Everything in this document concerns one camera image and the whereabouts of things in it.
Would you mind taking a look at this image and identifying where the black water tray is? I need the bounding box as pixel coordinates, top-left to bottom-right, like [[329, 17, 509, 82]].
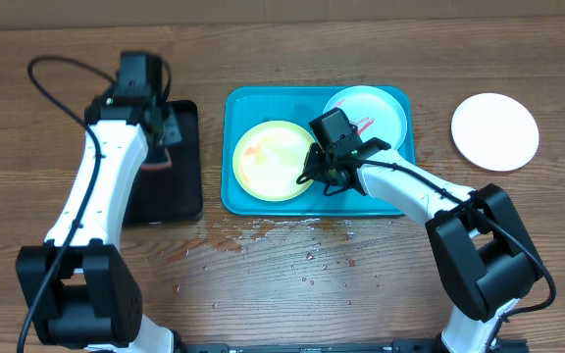
[[124, 100, 203, 226]]

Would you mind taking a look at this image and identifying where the light blue round plate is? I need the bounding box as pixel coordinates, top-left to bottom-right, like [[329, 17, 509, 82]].
[[323, 85, 408, 149]]

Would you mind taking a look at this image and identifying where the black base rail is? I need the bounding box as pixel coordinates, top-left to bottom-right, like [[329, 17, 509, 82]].
[[179, 336, 530, 353]]

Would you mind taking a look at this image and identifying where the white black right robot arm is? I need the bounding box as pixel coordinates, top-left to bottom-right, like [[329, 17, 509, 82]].
[[297, 138, 556, 352]]

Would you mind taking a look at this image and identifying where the yellow round plate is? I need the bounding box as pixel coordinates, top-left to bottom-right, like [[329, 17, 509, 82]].
[[231, 121, 315, 202]]

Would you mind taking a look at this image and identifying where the teal plastic tray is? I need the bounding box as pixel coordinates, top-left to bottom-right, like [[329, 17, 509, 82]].
[[221, 86, 400, 217]]

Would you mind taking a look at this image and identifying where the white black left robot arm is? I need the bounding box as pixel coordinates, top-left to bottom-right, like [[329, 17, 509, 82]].
[[16, 96, 182, 352]]

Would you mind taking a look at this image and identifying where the white round plate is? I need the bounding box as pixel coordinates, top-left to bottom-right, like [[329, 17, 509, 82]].
[[450, 93, 539, 172]]

